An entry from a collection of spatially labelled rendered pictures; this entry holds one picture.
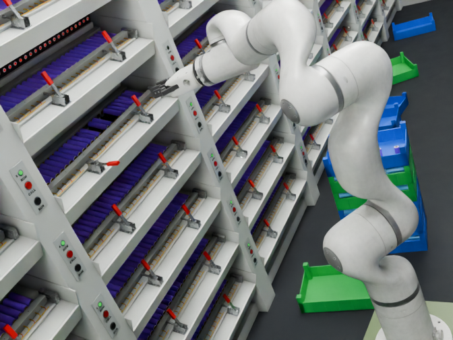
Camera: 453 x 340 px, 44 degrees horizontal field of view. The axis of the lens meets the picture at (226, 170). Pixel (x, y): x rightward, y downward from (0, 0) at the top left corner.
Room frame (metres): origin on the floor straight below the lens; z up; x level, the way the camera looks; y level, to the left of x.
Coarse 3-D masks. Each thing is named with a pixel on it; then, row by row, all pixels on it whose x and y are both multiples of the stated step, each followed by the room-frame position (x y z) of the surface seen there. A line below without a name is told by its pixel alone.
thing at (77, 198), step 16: (128, 80) 1.79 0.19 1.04; (144, 80) 1.75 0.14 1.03; (160, 96) 1.71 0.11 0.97; (160, 112) 1.62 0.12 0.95; (176, 112) 1.69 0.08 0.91; (144, 128) 1.54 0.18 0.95; (160, 128) 1.60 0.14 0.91; (48, 144) 1.46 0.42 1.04; (128, 144) 1.47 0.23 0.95; (144, 144) 1.52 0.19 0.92; (112, 160) 1.40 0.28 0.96; (128, 160) 1.44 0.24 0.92; (96, 176) 1.34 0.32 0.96; (112, 176) 1.37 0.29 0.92; (80, 192) 1.28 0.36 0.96; (96, 192) 1.31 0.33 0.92; (64, 208) 1.22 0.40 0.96; (80, 208) 1.25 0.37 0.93
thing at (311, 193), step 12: (228, 0) 2.33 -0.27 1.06; (240, 0) 2.30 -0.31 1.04; (276, 60) 2.35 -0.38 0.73; (264, 84) 2.31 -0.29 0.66; (276, 84) 2.29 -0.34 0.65; (288, 120) 2.29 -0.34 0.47; (288, 132) 2.29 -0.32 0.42; (300, 132) 2.36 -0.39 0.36; (300, 156) 2.29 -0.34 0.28; (300, 168) 2.29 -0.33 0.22; (312, 180) 2.33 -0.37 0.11; (312, 192) 2.29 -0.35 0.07; (312, 204) 2.29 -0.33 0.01
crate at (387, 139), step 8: (392, 128) 1.89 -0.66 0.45; (400, 128) 1.87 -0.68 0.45; (328, 136) 1.98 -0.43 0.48; (384, 136) 1.90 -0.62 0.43; (392, 136) 1.89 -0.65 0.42; (400, 136) 1.88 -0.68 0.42; (408, 136) 1.85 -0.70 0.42; (384, 144) 1.88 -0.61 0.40; (392, 144) 1.86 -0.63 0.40; (400, 144) 1.84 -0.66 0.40; (408, 144) 1.79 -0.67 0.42; (328, 152) 1.91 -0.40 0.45; (384, 152) 1.83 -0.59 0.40; (392, 152) 1.80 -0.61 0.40; (400, 152) 1.70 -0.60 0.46; (408, 152) 1.74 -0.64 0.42; (328, 160) 1.82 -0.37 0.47; (384, 160) 1.72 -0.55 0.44; (392, 160) 1.71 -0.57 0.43; (400, 160) 1.70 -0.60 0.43; (408, 160) 1.70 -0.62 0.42; (328, 168) 1.81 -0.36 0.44; (384, 168) 1.73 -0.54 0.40; (328, 176) 1.82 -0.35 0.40
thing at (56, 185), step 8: (144, 96) 1.68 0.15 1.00; (152, 96) 1.72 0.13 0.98; (144, 104) 1.67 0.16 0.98; (128, 112) 1.60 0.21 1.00; (136, 112) 1.63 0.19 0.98; (120, 120) 1.56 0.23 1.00; (128, 120) 1.59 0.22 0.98; (112, 128) 1.52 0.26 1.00; (120, 128) 1.55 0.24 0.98; (104, 136) 1.48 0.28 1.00; (112, 136) 1.51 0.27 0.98; (96, 144) 1.44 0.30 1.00; (88, 152) 1.41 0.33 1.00; (80, 160) 1.38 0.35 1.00; (88, 160) 1.41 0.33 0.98; (72, 168) 1.35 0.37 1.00; (80, 168) 1.37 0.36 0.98; (64, 176) 1.32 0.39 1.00; (72, 176) 1.34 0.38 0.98; (56, 184) 1.29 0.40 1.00; (64, 184) 1.30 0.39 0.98; (56, 192) 1.28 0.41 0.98
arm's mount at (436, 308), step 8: (432, 304) 1.09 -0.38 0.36; (440, 304) 1.08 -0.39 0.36; (448, 304) 1.06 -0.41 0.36; (432, 312) 1.06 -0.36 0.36; (440, 312) 1.05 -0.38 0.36; (448, 312) 1.04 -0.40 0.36; (376, 320) 1.12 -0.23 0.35; (448, 320) 1.01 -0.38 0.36; (368, 328) 1.10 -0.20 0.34; (376, 328) 1.09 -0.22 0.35; (368, 336) 1.08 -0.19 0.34
